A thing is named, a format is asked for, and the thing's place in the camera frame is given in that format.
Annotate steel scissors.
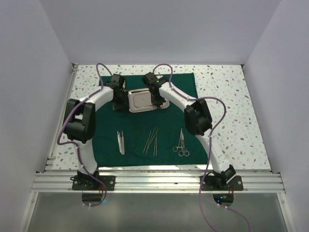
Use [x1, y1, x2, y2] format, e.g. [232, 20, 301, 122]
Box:
[179, 129, 190, 157]

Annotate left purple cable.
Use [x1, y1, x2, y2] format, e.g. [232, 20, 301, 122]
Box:
[56, 62, 108, 208]

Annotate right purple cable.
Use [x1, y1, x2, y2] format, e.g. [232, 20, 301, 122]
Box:
[152, 63, 252, 232]

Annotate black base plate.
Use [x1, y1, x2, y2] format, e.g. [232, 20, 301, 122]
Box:
[70, 175, 115, 191]
[200, 175, 244, 191]

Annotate steel instrument tray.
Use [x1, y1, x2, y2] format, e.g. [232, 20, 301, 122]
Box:
[128, 88, 170, 113]

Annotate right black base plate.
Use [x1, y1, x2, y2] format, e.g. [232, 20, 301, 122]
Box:
[200, 175, 244, 191]

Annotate steel ring-handled forceps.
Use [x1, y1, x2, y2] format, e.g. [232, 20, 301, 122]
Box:
[173, 129, 185, 154]

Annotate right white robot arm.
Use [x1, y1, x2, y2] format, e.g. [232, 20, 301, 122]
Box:
[142, 72, 236, 190]

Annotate aluminium mounting rail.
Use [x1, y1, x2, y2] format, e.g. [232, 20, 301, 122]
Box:
[30, 169, 285, 193]

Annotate dark green surgical cloth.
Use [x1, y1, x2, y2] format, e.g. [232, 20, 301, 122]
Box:
[91, 73, 209, 167]

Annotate purple cable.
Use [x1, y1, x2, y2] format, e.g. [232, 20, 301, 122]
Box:
[152, 63, 252, 232]
[56, 62, 108, 208]

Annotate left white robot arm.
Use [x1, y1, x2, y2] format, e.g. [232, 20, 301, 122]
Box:
[57, 74, 129, 190]

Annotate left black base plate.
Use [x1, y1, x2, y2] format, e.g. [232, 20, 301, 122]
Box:
[70, 175, 115, 191]

